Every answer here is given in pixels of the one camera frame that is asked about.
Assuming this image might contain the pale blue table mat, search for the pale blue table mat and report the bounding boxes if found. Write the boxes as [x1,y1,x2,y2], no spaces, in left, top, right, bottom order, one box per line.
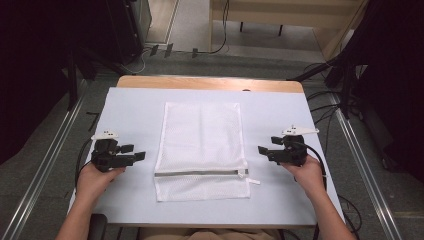
[68,87,345,228]

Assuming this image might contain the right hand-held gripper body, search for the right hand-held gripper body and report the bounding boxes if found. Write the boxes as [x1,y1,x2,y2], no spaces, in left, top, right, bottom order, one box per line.
[266,124,320,167]

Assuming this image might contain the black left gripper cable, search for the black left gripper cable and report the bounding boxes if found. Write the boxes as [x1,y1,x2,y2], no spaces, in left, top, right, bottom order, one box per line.
[74,138,97,195]

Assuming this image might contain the wooden table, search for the wooden table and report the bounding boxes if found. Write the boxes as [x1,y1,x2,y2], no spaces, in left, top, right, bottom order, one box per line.
[116,75,305,94]

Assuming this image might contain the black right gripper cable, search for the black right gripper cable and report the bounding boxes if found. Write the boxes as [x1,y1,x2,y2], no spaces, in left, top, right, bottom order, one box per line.
[292,141,328,192]

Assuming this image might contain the person's left hand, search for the person's left hand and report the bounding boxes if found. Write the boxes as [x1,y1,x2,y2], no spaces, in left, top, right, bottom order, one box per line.
[76,162,127,203]

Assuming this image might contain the person's beige trousers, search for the person's beige trousers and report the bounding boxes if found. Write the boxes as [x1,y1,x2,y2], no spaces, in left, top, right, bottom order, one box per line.
[138,227,283,240]

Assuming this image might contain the person's right hand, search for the person's right hand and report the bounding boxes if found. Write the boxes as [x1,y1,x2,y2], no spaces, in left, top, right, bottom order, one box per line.
[280,155,326,199]

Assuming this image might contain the metal floor rail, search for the metal floor rail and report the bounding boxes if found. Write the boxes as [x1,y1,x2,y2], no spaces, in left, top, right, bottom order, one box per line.
[329,93,404,240]
[0,96,85,240]

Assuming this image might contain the black looped floor cable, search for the black looped floor cable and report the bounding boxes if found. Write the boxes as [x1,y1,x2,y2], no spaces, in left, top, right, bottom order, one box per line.
[336,194,363,234]

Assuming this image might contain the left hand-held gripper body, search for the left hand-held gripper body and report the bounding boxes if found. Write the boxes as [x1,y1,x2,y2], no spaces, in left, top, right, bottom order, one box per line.
[90,130,136,173]

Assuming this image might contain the black metal stand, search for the black metal stand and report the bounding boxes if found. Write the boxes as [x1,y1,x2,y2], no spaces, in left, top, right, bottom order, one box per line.
[65,46,81,112]
[288,54,356,119]

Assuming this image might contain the dark curtain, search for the dark curtain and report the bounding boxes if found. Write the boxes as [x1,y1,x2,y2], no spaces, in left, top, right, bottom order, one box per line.
[346,0,424,183]

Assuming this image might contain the black equipment cabinet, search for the black equipment cabinet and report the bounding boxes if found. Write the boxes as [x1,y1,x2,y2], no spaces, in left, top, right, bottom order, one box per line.
[104,0,153,66]

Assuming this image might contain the black floor cables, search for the black floor cables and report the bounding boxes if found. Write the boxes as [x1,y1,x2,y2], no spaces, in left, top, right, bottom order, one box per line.
[304,61,343,156]

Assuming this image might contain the black hanging cable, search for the black hanging cable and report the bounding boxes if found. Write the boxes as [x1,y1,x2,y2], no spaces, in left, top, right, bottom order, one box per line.
[208,0,232,55]

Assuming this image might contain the white mesh laundry bag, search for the white mesh laundry bag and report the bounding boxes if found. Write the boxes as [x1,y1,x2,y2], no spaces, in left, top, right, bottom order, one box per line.
[153,101,261,203]

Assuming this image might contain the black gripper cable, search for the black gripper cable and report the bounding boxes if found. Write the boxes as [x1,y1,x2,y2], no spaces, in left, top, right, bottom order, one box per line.
[292,141,328,192]
[74,138,97,195]

